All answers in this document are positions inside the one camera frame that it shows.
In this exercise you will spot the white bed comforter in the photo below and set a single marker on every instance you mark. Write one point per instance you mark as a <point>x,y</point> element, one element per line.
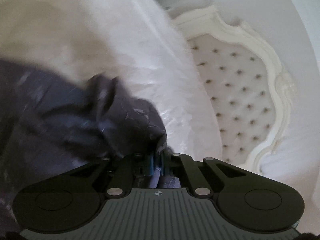
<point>134,40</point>

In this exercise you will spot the purple patterned hooded jacket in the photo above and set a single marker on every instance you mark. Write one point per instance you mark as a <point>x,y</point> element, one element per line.
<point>50,126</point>

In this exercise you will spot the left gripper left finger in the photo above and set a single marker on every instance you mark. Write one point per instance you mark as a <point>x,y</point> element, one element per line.
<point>124,174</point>

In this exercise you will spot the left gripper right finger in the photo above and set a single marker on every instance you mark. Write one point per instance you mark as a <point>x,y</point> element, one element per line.
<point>181,171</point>

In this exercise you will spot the cream tufted headboard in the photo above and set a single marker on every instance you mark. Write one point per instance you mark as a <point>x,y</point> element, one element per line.
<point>249,89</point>

